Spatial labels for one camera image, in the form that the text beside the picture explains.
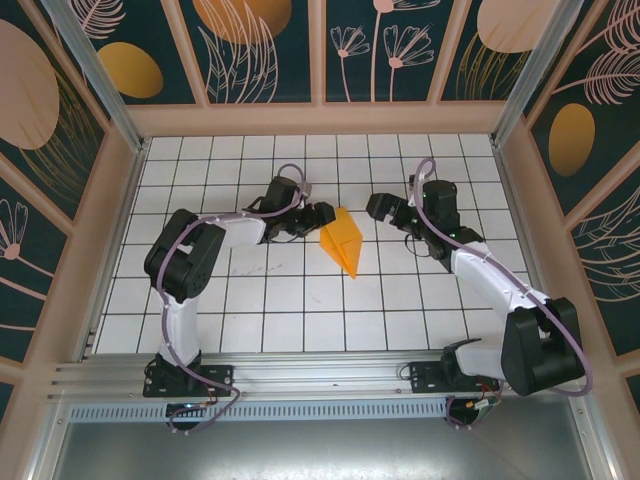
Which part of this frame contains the aluminium corner post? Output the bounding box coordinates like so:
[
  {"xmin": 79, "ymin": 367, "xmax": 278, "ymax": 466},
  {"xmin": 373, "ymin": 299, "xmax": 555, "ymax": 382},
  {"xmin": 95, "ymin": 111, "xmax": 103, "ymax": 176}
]
[
  {"xmin": 491, "ymin": 0, "xmax": 600, "ymax": 147},
  {"xmin": 39, "ymin": 0, "xmax": 151, "ymax": 154}
]

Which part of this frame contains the aluminium table edge rail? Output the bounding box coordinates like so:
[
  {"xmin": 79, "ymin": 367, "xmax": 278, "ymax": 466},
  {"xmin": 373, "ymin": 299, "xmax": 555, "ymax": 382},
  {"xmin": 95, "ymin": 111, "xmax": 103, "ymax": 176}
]
[
  {"xmin": 489, "ymin": 137, "xmax": 569, "ymax": 359},
  {"xmin": 74, "ymin": 139, "xmax": 151, "ymax": 362}
]

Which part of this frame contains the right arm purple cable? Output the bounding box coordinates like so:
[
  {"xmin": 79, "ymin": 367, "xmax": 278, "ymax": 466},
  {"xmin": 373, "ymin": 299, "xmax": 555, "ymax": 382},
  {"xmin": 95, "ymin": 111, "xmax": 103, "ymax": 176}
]
[{"xmin": 407, "ymin": 157, "xmax": 597, "ymax": 432}]

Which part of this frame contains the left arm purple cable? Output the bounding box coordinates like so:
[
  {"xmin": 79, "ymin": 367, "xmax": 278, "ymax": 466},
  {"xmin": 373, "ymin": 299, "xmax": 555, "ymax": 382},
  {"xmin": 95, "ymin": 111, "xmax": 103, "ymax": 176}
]
[{"xmin": 157, "ymin": 162, "xmax": 314, "ymax": 437}]

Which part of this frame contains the grey metal sheet panel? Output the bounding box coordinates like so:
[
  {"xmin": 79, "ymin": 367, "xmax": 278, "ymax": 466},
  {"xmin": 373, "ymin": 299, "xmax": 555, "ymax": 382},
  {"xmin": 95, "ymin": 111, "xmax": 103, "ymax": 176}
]
[{"xmin": 47, "ymin": 394, "xmax": 609, "ymax": 480}]

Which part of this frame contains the aluminium mounting rail beam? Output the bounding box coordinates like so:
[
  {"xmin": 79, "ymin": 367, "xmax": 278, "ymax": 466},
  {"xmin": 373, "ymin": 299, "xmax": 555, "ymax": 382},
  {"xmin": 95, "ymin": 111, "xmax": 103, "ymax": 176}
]
[{"xmin": 47, "ymin": 351, "xmax": 596, "ymax": 404}]

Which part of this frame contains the slotted grey cable duct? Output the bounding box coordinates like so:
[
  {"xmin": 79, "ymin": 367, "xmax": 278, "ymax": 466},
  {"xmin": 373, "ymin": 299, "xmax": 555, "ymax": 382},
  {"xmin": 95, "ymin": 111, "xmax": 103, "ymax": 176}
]
[{"xmin": 64, "ymin": 401, "xmax": 454, "ymax": 423}]

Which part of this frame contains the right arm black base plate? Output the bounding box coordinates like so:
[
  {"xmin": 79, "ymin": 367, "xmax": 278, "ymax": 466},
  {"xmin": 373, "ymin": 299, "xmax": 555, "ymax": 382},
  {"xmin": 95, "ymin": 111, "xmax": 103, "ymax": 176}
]
[{"xmin": 408, "ymin": 359, "xmax": 503, "ymax": 397}]

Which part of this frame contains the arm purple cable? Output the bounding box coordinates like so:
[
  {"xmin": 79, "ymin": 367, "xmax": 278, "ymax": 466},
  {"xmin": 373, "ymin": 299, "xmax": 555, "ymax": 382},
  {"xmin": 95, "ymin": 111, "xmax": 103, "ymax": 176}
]
[
  {"xmin": 407, "ymin": 157, "xmax": 597, "ymax": 432},
  {"xmin": 157, "ymin": 162, "xmax": 314, "ymax": 437}
]

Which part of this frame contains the orange paper sheet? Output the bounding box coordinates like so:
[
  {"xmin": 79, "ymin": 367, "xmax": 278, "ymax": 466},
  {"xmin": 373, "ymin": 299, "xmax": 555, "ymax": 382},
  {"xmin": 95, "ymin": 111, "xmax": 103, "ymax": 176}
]
[{"xmin": 318, "ymin": 206, "xmax": 362, "ymax": 280}]

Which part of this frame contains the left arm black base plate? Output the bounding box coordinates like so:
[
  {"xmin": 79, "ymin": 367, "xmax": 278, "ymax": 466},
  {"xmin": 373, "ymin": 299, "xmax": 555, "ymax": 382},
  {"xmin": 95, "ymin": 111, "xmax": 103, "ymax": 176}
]
[{"xmin": 142, "ymin": 363, "xmax": 236, "ymax": 400}]

